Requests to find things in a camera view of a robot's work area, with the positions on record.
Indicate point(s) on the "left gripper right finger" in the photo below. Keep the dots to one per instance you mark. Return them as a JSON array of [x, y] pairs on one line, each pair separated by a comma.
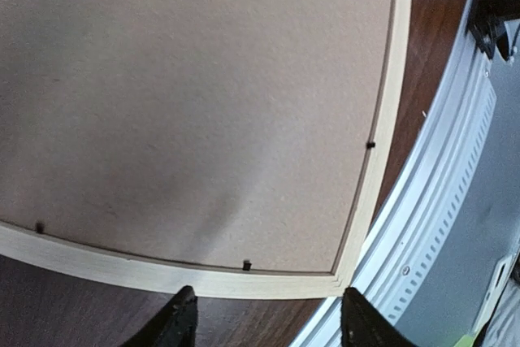
[[362, 325]]

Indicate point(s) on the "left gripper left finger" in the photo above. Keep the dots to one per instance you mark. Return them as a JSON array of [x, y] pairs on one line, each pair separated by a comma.
[[175, 325]]

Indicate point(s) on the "light wooden picture frame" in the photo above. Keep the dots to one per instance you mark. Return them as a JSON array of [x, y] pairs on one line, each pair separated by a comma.
[[161, 276]]

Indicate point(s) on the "brown backing board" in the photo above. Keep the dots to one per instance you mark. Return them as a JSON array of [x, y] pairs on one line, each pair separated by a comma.
[[204, 131]]

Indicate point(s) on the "aluminium front rail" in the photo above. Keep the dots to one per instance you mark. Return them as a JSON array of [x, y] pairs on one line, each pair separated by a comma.
[[445, 239]]

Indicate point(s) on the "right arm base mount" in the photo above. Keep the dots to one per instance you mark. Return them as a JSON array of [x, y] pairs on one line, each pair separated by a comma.
[[487, 23]]

